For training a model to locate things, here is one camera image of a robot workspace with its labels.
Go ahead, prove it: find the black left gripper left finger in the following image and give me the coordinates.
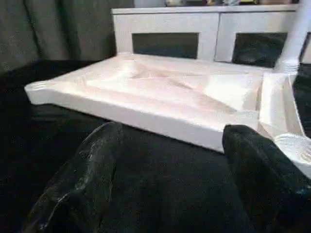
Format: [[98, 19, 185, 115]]
[[23, 122, 122, 233]]

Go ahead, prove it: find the black mat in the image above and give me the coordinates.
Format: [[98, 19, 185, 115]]
[[0, 59, 311, 233]]

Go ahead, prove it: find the white cabinet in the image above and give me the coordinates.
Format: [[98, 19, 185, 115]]
[[111, 3, 311, 69]]

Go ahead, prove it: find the white plastic table top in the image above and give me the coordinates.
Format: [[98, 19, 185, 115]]
[[24, 52, 311, 176]]

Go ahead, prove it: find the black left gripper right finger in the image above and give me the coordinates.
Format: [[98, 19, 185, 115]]
[[223, 124, 311, 233]]

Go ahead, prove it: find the grey curtain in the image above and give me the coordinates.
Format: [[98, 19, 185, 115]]
[[0, 0, 135, 71]]

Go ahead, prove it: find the white plastic table leg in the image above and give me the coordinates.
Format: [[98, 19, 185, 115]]
[[274, 0, 310, 74]]

